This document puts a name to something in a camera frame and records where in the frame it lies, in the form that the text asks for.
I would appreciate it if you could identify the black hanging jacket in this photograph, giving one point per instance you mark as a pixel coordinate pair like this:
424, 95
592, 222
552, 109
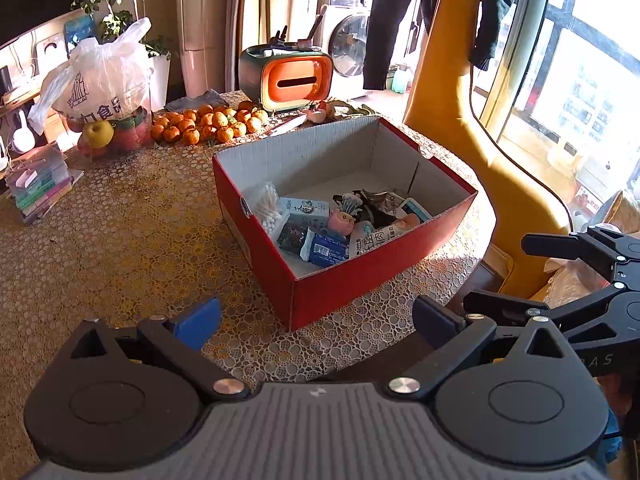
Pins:
495, 20

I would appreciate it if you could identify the stack of books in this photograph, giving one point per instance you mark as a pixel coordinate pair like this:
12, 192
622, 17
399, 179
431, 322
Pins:
40, 195

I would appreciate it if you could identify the yellow apple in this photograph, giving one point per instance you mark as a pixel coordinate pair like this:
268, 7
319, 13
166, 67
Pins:
97, 135

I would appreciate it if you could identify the blue white striped toy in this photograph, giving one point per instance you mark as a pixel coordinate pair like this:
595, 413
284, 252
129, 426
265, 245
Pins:
350, 203

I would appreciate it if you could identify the green bottle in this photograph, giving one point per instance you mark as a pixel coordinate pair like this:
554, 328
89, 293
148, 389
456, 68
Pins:
402, 80

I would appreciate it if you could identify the blue white packet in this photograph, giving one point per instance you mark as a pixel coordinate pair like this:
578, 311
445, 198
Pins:
327, 250

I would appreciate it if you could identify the blue box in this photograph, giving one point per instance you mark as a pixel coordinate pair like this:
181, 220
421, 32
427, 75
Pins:
80, 35

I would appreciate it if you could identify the yellow chair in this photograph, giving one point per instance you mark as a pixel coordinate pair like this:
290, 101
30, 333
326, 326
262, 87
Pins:
450, 85

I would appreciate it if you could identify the round desktop with lace cloth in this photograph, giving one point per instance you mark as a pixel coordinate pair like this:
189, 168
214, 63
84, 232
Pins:
125, 260

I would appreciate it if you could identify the beige standing air conditioner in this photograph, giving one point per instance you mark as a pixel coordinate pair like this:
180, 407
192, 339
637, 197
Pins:
205, 35

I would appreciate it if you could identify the grey folded cloth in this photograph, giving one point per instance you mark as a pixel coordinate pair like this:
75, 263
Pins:
197, 100

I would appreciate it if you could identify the white green carton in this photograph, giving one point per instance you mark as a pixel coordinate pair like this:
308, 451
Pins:
305, 210

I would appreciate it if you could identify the red cardboard box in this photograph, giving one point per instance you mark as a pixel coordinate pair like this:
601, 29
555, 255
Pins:
360, 280

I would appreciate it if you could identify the black hanging trousers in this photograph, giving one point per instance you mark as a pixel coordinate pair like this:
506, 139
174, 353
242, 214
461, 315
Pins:
390, 20

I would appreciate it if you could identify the yellow curtain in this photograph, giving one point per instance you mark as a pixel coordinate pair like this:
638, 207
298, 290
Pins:
245, 10

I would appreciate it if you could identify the large window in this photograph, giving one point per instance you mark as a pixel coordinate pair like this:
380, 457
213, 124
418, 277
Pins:
590, 85

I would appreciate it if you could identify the crinkled clear plastic bag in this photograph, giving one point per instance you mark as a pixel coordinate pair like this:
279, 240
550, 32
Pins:
570, 282

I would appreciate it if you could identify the white flat sachet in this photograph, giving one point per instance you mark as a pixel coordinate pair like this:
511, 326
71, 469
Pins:
285, 124

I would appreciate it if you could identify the pink round toy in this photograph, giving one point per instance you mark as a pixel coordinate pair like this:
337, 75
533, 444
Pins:
342, 221

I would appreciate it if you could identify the white blue rounded case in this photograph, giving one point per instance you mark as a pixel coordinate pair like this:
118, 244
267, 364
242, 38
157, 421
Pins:
417, 208

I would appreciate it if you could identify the white washing machine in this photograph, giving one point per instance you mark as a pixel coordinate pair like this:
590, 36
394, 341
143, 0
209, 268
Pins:
345, 40

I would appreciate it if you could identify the dark brown snack wrapper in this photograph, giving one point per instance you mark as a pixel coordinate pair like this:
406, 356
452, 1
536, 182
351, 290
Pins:
375, 215

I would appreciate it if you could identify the small pink figure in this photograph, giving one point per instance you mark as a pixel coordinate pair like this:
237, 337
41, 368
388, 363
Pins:
407, 221

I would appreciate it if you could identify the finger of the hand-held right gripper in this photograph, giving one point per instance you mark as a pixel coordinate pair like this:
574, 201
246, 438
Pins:
505, 304
555, 246

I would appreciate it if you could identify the white printed snack packet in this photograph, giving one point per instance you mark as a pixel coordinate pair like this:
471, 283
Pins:
370, 242

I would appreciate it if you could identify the black flat television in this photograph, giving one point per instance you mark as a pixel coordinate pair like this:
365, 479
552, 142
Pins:
35, 5

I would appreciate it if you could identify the white printed plastic bag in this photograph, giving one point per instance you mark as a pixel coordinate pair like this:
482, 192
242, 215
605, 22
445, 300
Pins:
100, 80

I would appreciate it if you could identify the potted plant white pot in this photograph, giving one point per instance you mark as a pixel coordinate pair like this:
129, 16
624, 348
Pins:
159, 80

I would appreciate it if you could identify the pile of tangerines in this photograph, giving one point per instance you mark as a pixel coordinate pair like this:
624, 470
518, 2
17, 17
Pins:
210, 125

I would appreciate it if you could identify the red fruit bag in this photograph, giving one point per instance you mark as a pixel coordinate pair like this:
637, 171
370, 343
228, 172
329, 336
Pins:
132, 137

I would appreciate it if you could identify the orange tissue box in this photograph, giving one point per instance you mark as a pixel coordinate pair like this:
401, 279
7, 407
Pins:
300, 97

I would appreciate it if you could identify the small black packet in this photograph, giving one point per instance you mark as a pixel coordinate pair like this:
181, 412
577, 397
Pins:
292, 236

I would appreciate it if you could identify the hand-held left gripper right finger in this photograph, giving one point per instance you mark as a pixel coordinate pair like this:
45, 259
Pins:
435, 320

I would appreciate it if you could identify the cotton swab container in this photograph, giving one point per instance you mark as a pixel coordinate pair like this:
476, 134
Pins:
267, 207

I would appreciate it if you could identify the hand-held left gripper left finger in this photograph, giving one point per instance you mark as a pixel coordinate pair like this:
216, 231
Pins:
197, 324

